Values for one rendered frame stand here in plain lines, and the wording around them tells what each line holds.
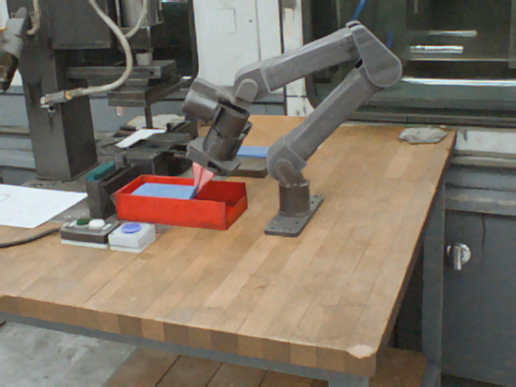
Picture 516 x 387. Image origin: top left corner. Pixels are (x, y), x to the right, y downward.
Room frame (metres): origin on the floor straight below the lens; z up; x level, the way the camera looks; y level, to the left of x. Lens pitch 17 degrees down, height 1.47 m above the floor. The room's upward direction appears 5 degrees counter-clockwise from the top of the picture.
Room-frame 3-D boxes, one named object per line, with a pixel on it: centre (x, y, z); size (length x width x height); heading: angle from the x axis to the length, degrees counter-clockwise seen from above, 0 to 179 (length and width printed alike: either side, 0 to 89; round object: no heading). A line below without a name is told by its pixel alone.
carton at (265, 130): (1.83, -0.20, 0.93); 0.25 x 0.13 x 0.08; 64
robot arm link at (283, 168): (1.34, -0.17, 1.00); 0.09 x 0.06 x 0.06; 174
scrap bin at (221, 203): (1.41, 0.04, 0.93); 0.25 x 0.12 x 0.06; 64
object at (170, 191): (1.42, 0.07, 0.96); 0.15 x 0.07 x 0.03; 64
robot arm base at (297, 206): (1.34, -0.18, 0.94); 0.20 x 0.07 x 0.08; 154
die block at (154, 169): (1.66, 0.11, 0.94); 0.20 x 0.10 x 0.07; 154
